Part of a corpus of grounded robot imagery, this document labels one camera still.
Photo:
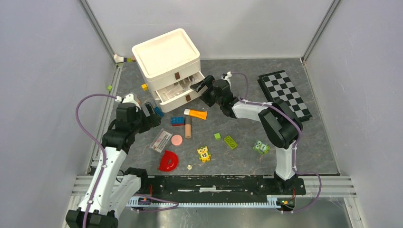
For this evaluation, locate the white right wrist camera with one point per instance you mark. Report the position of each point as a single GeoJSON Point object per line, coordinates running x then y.
{"type": "Point", "coordinates": [226, 76]}

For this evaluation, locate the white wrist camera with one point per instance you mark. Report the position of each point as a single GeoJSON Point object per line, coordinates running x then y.
{"type": "Point", "coordinates": [129, 98]}
{"type": "Point", "coordinates": [226, 76]}

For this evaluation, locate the yellow owl brick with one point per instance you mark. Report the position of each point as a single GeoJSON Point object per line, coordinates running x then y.
{"type": "Point", "coordinates": [204, 154]}

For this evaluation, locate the small lime green cube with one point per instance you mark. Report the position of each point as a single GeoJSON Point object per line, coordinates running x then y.
{"type": "Point", "coordinates": [217, 136]}

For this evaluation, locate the white three-drawer organizer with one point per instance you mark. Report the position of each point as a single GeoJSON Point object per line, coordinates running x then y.
{"type": "Point", "coordinates": [164, 61]}

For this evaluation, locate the blue red duplo brick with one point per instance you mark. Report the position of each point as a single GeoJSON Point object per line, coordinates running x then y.
{"type": "Point", "coordinates": [178, 121]}

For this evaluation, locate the false eyelash case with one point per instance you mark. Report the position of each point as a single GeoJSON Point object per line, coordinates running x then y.
{"type": "Point", "coordinates": [160, 141]}

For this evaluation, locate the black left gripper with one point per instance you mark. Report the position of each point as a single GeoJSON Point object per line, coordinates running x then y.
{"type": "Point", "coordinates": [153, 120]}

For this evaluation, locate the beige foundation bottle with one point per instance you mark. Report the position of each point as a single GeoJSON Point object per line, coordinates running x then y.
{"type": "Point", "coordinates": [188, 127]}

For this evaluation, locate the clear packet white strips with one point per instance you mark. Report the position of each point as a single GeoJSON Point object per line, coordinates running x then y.
{"type": "Point", "coordinates": [173, 92]}

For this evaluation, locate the clear plastic bag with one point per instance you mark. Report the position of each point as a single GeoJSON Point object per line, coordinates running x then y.
{"type": "Point", "coordinates": [186, 83]}

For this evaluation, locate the lime green flat brick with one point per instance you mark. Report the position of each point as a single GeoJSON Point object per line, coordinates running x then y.
{"type": "Point", "coordinates": [230, 142]}

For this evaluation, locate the yellow small cube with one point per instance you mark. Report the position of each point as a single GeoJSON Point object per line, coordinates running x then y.
{"type": "Point", "coordinates": [144, 87]}

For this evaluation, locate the white corner block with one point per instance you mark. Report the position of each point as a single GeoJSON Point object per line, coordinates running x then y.
{"type": "Point", "coordinates": [118, 59]}

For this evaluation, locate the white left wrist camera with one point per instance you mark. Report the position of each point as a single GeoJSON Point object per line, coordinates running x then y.
{"type": "Point", "coordinates": [129, 98]}

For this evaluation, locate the orange cream tube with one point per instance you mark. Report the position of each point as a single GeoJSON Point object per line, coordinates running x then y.
{"type": "Point", "coordinates": [195, 113]}

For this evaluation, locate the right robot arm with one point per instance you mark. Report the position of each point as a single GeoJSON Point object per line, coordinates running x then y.
{"type": "Point", "coordinates": [282, 127]}

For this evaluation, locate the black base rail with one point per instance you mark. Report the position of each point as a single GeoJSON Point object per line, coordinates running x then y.
{"type": "Point", "coordinates": [220, 188]}

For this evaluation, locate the blue flat brick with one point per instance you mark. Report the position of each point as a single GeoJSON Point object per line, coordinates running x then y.
{"type": "Point", "coordinates": [159, 112]}

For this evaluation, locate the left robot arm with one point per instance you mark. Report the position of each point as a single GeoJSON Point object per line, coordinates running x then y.
{"type": "Point", "coordinates": [102, 204]}

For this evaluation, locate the black grey chessboard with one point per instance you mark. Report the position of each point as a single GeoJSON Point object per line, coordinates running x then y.
{"type": "Point", "coordinates": [277, 85]}

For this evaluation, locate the red arch brick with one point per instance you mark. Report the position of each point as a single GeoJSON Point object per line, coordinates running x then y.
{"type": "Point", "coordinates": [168, 162]}

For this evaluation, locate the pink round sponge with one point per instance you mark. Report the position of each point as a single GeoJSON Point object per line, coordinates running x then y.
{"type": "Point", "coordinates": [176, 140]}

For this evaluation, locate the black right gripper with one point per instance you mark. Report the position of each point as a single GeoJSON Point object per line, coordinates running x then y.
{"type": "Point", "coordinates": [206, 81]}

